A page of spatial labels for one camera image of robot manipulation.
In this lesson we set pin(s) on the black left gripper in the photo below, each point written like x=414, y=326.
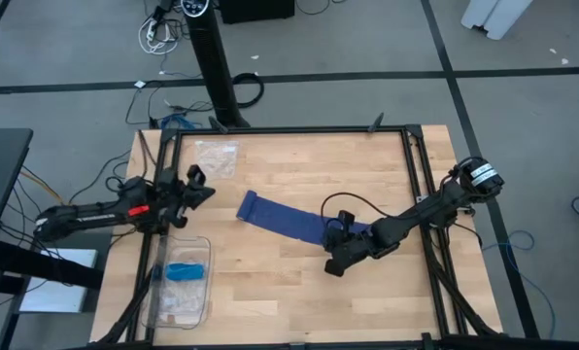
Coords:
x=173, y=199

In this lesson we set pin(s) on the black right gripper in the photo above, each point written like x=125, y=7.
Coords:
x=355, y=248

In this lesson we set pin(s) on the clear plastic zip bag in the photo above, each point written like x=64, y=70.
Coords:
x=182, y=301
x=216, y=158

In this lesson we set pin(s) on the dark blue elastic bandage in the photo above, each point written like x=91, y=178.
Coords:
x=280, y=216

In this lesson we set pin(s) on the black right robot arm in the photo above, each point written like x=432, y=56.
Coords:
x=416, y=211

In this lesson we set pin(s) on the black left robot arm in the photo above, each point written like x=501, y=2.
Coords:
x=90, y=214

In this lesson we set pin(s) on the light blue bandage roll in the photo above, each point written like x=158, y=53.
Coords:
x=185, y=272

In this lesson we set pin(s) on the clear plastic bin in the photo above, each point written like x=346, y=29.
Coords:
x=192, y=301

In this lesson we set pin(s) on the black box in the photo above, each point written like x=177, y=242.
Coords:
x=255, y=10

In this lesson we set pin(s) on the white plastic object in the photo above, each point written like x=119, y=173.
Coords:
x=496, y=14

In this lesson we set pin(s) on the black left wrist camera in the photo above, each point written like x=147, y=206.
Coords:
x=196, y=174

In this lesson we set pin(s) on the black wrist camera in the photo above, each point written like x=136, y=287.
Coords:
x=196, y=174
x=346, y=220

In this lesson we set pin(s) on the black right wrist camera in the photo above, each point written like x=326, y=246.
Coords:
x=346, y=220

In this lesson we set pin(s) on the black aluminium table frame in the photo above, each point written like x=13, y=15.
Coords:
x=289, y=129

